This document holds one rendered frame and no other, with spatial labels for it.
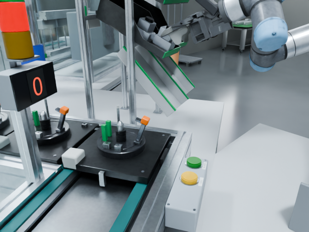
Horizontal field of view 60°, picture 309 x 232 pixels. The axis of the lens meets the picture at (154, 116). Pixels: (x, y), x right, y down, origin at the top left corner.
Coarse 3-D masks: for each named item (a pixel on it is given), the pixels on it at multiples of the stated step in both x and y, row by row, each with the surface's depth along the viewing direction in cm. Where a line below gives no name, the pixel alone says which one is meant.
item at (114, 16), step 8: (104, 0) 87; (112, 0) 93; (120, 0) 97; (104, 8) 88; (112, 8) 87; (120, 8) 85; (136, 8) 97; (96, 16) 91; (104, 16) 89; (112, 16) 88; (120, 16) 86; (136, 16) 98; (144, 16) 96; (112, 24) 89; (120, 24) 88; (136, 24) 85; (120, 32) 89; (136, 32) 86; (136, 40) 87; (144, 40) 86; (152, 48) 86; (160, 48) 91; (176, 48) 91; (160, 56) 85; (168, 56) 89
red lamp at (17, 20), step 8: (0, 8) 47; (8, 8) 47; (16, 8) 48; (24, 8) 49; (0, 16) 48; (8, 16) 48; (16, 16) 48; (24, 16) 49; (0, 24) 49; (8, 24) 48; (16, 24) 48; (24, 24) 50
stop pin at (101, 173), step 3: (102, 171) 68; (99, 174) 67; (102, 174) 67; (99, 177) 68; (102, 177) 67; (105, 177) 68; (99, 180) 68; (102, 180) 68; (105, 180) 68; (99, 183) 68; (102, 183) 68; (105, 183) 69
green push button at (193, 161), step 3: (189, 159) 72; (192, 159) 72; (195, 159) 72; (198, 159) 72; (186, 162) 71; (189, 162) 70; (192, 162) 70; (195, 162) 70; (198, 162) 70; (189, 165) 70; (192, 165) 70; (195, 165) 69; (198, 165) 70
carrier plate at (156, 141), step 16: (112, 128) 89; (128, 128) 89; (96, 144) 79; (160, 144) 79; (96, 160) 71; (112, 160) 71; (128, 160) 71; (144, 160) 71; (112, 176) 68; (128, 176) 66; (144, 176) 65
